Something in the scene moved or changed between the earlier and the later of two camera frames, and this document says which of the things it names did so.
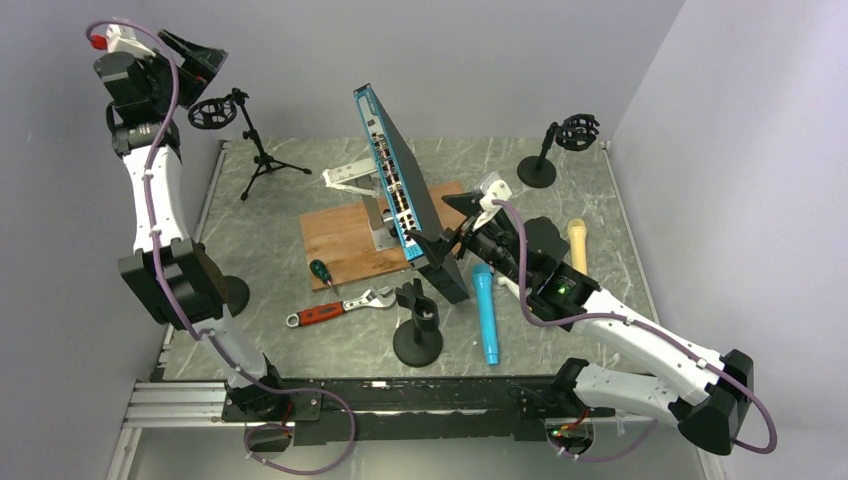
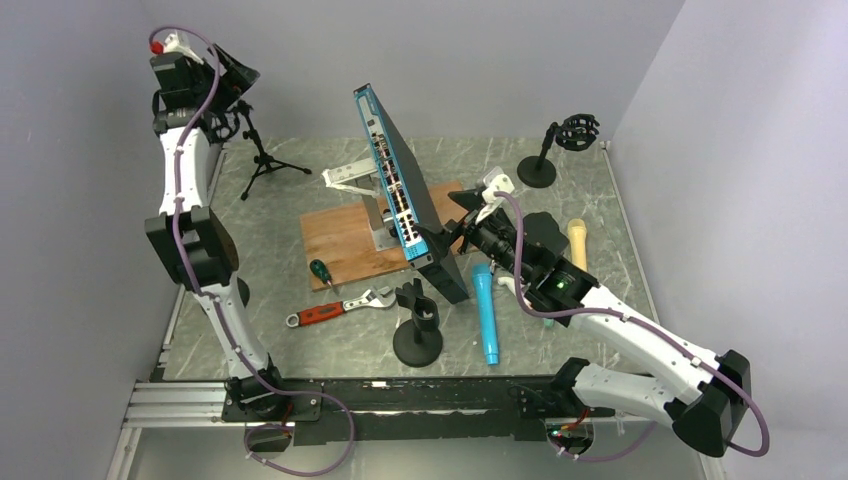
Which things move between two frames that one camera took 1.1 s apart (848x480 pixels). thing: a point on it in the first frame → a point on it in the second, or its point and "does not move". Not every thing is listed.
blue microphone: [485, 284] does not move
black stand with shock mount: [577, 132] does not move
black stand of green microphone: [418, 343] does not move
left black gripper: [202, 66] → [239, 79]
